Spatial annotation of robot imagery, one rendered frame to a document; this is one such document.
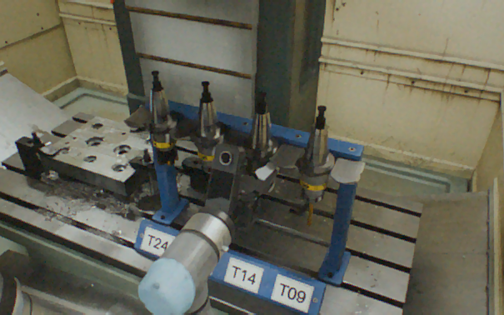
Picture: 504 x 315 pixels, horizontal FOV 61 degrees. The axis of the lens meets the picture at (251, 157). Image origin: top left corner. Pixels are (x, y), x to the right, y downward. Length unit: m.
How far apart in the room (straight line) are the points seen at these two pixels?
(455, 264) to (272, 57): 0.79
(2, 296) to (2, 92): 1.78
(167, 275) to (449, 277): 0.78
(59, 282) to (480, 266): 1.07
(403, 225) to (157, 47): 0.99
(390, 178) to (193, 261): 1.32
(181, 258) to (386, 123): 1.32
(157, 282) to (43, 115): 1.56
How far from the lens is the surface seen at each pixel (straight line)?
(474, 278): 1.18
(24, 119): 2.05
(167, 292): 0.59
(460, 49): 1.65
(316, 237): 1.07
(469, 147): 1.82
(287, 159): 0.77
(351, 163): 0.78
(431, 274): 1.20
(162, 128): 0.87
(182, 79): 1.57
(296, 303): 0.92
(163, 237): 1.01
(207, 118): 0.80
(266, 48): 1.40
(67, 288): 1.24
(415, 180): 1.85
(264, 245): 1.04
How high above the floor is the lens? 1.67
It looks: 36 degrees down
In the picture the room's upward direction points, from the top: straight up
